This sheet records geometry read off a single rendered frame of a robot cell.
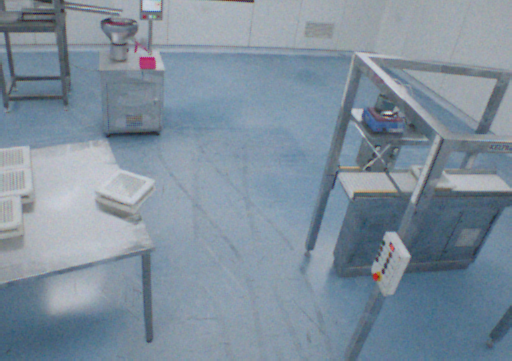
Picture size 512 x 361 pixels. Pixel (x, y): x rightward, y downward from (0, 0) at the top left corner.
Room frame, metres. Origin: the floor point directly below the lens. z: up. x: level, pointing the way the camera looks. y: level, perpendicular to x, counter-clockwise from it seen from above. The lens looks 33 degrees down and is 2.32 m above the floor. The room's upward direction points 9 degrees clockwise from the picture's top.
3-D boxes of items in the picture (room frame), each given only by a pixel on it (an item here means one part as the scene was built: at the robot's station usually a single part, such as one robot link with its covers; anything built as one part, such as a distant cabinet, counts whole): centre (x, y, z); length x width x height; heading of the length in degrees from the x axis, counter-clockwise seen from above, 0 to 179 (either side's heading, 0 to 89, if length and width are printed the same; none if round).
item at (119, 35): (4.09, 1.55, 0.95); 0.49 x 0.36 x 0.37; 113
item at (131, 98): (4.06, 1.49, 0.38); 0.63 x 0.57 x 0.76; 113
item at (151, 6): (4.27, 1.35, 1.07); 0.23 x 0.10 x 0.62; 113
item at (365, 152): (2.25, -0.68, 1.13); 0.22 x 0.11 x 0.20; 105
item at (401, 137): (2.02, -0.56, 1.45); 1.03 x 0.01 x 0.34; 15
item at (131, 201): (1.85, 0.73, 0.88); 0.25 x 0.24 x 0.02; 168
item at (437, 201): (2.52, -1.20, 0.76); 1.30 x 0.29 x 0.10; 105
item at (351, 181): (2.52, -1.20, 0.79); 1.35 x 0.25 x 0.05; 105
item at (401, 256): (1.49, -0.68, 0.96); 0.17 x 0.06 x 0.26; 15
